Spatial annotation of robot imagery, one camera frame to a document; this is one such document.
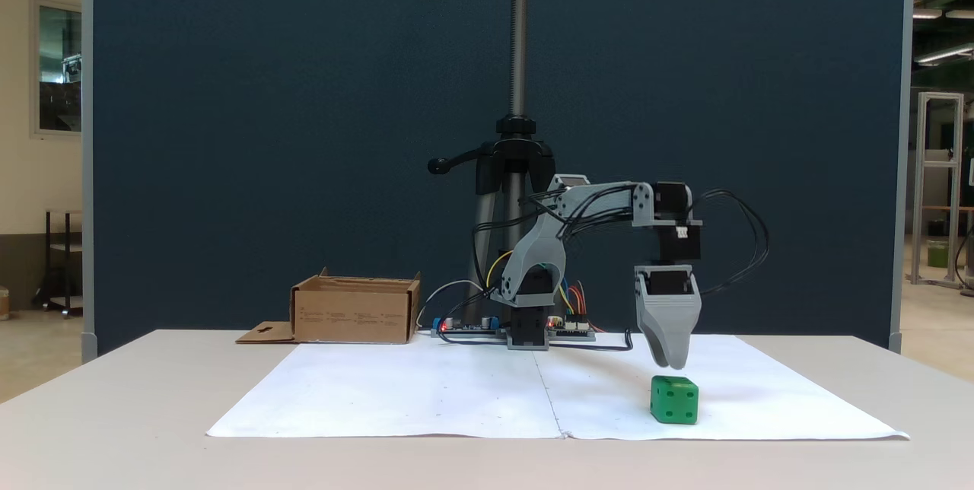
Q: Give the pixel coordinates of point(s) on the aluminium frame rack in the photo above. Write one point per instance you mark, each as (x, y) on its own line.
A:
(940, 186)

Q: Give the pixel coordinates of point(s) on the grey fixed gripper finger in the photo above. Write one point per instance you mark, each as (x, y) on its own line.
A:
(673, 338)

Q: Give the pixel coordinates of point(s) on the green dice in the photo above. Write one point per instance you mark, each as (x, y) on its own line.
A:
(674, 400)

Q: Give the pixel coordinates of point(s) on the green bin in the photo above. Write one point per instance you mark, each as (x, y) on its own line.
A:
(937, 254)

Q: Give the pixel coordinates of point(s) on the framed wall window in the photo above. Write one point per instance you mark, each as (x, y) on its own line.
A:
(59, 68)

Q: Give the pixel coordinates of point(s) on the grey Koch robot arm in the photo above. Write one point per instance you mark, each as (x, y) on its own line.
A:
(536, 254)

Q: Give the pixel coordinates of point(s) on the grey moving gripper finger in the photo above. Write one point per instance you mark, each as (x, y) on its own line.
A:
(659, 354)

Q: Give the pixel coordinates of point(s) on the black camera tripod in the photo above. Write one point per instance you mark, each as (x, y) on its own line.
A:
(517, 155)

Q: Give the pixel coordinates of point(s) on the brown cardboard box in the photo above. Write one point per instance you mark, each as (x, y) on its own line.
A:
(354, 315)

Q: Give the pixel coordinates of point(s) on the dark blue partition panel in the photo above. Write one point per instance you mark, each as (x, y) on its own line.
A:
(266, 132)

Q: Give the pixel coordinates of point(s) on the blue circuit board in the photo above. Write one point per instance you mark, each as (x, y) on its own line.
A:
(466, 326)

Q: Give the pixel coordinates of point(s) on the black metal cart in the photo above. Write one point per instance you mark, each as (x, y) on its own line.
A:
(57, 262)

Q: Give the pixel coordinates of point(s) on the white paper sheet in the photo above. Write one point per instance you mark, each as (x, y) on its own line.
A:
(730, 391)
(396, 391)

